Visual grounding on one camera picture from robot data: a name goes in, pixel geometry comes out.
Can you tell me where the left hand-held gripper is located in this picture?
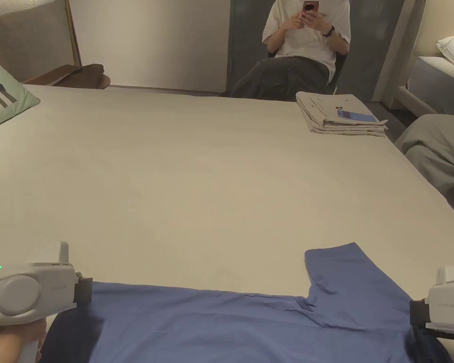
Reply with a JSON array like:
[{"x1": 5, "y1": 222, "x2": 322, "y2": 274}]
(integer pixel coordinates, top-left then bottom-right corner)
[{"x1": 0, "y1": 241, "x2": 94, "y2": 363}]

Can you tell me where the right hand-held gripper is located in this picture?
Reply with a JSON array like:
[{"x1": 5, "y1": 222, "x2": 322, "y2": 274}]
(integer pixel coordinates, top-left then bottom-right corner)
[{"x1": 409, "y1": 265, "x2": 454, "y2": 344}]

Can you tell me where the blue shirt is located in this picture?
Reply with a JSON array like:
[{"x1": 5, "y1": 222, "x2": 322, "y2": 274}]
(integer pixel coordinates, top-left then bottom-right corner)
[{"x1": 41, "y1": 242, "x2": 454, "y2": 363}]

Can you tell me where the person's left hand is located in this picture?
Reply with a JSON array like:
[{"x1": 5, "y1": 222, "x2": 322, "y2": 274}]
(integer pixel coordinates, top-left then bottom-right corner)
[{"x1": 0, "y1": 319, "x2": 48, "y2": 363}]

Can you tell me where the grey-green cloth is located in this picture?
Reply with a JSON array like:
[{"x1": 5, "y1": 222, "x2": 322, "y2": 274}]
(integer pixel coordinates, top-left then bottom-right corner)
[{"x1": 394, "y1": 113, "x2": 454, "y2": 228}]

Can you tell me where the green striped pillow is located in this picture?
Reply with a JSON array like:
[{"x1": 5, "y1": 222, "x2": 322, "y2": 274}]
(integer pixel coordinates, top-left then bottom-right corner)
[{"x1": 0, "y1": 51, "x2": 42, "y2": 134}]

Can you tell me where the bed with beige sheet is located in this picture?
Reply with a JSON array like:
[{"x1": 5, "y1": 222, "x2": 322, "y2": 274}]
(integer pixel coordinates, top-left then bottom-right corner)
[{"x1": 0, "y1": 84, "x2": 454, "y2": 363}]

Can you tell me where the blue phone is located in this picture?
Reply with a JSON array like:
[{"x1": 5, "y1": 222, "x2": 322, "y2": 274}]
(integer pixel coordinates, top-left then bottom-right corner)
[{"x1": 336, "y1": 109, "x2": 379, "y2": 124}]

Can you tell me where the grey bed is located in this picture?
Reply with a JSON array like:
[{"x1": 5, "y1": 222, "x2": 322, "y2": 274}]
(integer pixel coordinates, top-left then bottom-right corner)
[{"x1": 395, "y1": 56, "x2": 454, "y2": 115}]

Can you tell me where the folded beige cloth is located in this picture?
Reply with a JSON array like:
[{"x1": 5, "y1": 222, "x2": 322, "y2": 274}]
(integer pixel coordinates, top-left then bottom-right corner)
[{"x1": 295, "y1": 91, "x2": 389, "y2": 138}]

